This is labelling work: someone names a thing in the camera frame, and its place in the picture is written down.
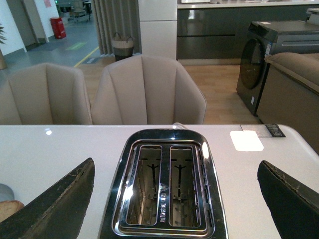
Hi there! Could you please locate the light blue plate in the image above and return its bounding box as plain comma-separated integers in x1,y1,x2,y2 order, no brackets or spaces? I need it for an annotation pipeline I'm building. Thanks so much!
0,184,14,202

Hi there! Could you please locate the white cabinet column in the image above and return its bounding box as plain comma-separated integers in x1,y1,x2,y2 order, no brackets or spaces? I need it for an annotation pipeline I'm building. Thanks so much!
138,0,177,60

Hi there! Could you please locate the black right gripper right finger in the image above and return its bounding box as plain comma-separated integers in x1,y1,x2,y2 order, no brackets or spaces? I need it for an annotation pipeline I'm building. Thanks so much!
257,160,319,239

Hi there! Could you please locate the beige chair right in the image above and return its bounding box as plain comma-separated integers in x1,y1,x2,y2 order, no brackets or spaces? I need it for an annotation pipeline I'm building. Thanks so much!
91,55,207,125

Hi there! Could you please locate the beige chair left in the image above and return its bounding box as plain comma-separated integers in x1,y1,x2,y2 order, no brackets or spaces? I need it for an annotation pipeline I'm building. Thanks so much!
0,63,92,125

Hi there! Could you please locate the bread slice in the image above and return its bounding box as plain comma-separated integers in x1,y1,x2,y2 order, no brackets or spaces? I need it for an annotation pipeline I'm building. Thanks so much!
0,200,24,222

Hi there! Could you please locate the dark grey washing machine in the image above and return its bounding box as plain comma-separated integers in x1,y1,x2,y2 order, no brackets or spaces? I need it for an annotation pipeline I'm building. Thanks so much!
236,20,319,117

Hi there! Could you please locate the grey curtain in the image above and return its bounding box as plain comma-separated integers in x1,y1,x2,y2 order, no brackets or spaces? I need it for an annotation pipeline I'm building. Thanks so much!
91,0,142,55

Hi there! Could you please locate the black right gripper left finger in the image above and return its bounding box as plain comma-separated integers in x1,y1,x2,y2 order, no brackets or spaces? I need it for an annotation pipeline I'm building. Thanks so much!
0,158,95,239

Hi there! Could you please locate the silver two-slot toaster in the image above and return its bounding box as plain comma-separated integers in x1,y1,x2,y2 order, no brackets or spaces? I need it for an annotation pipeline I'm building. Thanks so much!
99,129,229,239

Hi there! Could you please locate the woven laundry basket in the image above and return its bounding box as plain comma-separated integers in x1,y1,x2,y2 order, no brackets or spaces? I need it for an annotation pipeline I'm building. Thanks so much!
111,32,134,61

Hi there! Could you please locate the dark grey kitchen counter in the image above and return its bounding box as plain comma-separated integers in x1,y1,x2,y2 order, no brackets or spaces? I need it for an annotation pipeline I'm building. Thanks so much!
176,0,319,64

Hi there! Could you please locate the beige chair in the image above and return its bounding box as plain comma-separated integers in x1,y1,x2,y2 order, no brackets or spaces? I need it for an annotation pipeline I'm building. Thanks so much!
0,63,92,125
91,55,207,125

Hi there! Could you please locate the black label on table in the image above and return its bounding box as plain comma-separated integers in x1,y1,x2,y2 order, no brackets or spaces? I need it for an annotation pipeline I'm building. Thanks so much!
265,124,286,137

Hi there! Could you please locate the beige sofa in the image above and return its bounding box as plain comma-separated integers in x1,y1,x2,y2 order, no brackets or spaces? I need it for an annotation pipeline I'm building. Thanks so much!
256,52,319,130

